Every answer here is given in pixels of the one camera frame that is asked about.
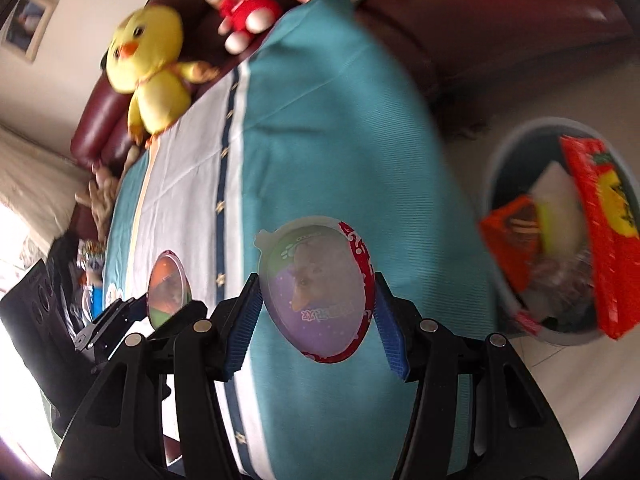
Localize orange green egg capsule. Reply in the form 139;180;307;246
146;250;192;330

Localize small red snack packet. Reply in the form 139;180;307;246
480;195;542;292

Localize white paper napkin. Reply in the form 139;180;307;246
528;160;587;259

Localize red snack bag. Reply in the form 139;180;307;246
560;136;639;339

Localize teal round trash bin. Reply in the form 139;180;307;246
480;117;639;346

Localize black speaker box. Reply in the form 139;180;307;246
1;233;99;437

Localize teal grey tablecloth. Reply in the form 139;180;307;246
104;0;496;479

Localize yellow duck plush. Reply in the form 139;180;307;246
105;4;219;145

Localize teddy bear red shirt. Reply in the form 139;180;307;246
205;0;282;55

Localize dark red leather sofa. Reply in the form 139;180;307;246
69;0;637;241

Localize beige rope toy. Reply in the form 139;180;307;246
75;145;140;243

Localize framed wall picture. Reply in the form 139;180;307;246
1;0;58;64

